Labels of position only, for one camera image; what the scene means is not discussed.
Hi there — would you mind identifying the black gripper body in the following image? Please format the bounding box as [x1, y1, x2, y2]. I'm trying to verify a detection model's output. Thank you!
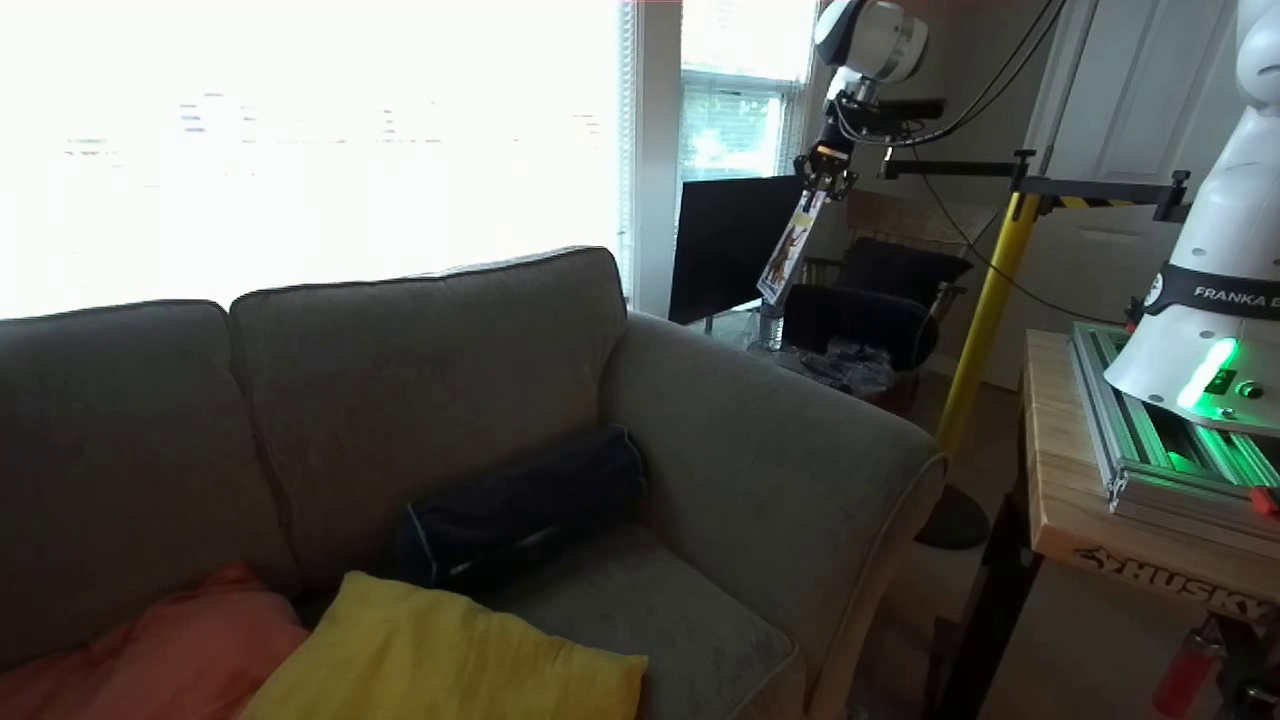
[796, 75, 942, 187]

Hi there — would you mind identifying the dinosaur children's book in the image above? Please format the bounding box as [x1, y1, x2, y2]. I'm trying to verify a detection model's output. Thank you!
[757, 187, 829, 306]

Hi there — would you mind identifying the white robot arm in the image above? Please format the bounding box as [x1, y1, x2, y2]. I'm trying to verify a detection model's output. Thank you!
[813, 0, 1280, 435]

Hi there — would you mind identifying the black monitor screen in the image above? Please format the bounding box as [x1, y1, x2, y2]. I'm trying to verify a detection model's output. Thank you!
[669, 177, 799, 323]

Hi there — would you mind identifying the black armchair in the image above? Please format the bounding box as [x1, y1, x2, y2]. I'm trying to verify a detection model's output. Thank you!
[782, 237, 969, 373]

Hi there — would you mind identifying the clear water bottle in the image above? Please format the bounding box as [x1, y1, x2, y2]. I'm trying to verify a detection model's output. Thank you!
[759, 306, 782, 353]

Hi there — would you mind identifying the yellow tripod pole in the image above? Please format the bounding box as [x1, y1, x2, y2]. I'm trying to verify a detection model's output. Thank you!
[935, 192, 1040, 452]

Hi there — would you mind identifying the black tripod crossbar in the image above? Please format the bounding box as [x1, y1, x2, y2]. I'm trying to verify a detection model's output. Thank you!
[879, 145, 1190, 226]

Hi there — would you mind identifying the black round tripod base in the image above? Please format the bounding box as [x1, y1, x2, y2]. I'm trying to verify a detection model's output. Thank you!
[914, 483, 991, 554]

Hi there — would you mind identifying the black cylindrical bolster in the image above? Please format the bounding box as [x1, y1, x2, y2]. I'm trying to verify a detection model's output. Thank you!
[383, 430, 649, 593]

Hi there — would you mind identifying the wooden Husky workbench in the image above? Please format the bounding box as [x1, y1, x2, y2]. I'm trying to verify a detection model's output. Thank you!
[929, 331, 1276, 720]

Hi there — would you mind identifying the grey fabric sofa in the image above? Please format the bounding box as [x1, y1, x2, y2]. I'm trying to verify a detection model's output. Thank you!
[0, 250, 942, 720]

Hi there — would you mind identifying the red clamp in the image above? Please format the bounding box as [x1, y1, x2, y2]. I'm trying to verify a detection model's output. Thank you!
[1151, 620, 1226, 720]

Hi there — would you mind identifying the yellow cushion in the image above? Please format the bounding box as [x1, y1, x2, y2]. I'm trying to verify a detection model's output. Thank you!
[238, 574, 649, 720]

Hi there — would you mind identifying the orange pink cushion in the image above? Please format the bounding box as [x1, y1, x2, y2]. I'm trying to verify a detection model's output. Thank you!
[0, 566, 308, 720]

